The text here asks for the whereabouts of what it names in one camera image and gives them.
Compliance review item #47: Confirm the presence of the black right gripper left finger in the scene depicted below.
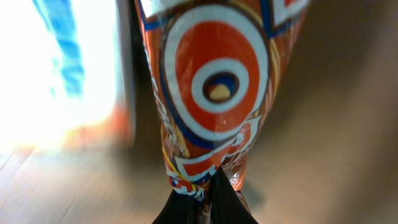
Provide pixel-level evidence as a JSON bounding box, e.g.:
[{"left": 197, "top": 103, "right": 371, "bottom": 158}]
[{"left": 152, "top": 189, "right": 205, "bottom": 224}]

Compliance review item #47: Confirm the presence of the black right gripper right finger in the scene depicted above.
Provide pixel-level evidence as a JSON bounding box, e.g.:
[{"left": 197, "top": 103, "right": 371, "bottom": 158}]
[{"left": 211, "top": 168, "right": 258, "bottom": 224}]

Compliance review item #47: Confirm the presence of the red chocolate bar wrapper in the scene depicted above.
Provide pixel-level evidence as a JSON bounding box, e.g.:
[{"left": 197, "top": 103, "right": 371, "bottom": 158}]
[{"left": 134, "top": 0, "right": 310, "bottom": 223}]

